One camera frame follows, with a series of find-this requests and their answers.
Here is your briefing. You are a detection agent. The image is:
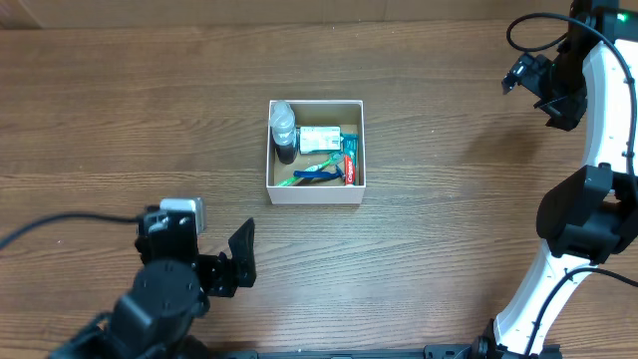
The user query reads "red green toothpaste tube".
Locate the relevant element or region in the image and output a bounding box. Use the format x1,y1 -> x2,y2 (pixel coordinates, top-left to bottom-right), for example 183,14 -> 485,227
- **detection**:
341,134 -> 359,185

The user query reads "green soap bar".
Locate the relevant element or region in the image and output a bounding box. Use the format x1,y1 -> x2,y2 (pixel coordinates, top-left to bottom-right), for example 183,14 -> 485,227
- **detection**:
299,126 -> 341,155

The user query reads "green white toothbrush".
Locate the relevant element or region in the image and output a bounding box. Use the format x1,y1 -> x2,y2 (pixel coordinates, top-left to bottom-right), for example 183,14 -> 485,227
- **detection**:
277,152 -> 345,186

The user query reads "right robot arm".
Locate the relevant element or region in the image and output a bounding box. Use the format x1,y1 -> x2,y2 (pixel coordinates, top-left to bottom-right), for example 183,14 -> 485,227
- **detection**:
424,1 -> 637,358

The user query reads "clear pump soap bottle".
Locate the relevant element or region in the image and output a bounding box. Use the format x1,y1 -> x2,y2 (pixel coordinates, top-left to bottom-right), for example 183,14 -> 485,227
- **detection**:
269,101 -> 297,165

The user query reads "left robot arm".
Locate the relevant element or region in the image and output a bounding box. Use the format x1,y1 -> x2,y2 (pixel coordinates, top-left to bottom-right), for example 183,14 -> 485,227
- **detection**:
50,208 -> 256,358

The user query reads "white cardboard box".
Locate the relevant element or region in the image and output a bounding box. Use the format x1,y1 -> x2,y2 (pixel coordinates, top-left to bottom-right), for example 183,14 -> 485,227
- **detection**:
265,100 -> 367,204

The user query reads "blue disposable razor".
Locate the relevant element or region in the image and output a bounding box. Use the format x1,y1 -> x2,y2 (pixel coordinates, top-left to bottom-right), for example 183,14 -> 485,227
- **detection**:
293,167 -> 345,180

